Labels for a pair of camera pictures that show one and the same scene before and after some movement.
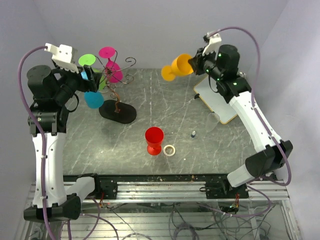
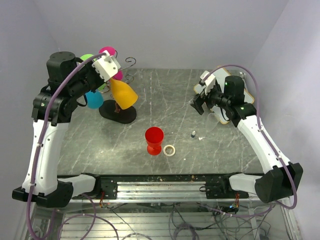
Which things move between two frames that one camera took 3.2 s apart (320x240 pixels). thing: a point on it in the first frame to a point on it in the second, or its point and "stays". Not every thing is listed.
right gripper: [196, 62] to [198, 101]
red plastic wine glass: [154, 136] stays
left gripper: [86, 85] stays
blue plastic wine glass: [94, 100] stays
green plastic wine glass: [89, 59] stays
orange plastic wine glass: [180, 66] to [123, 94]
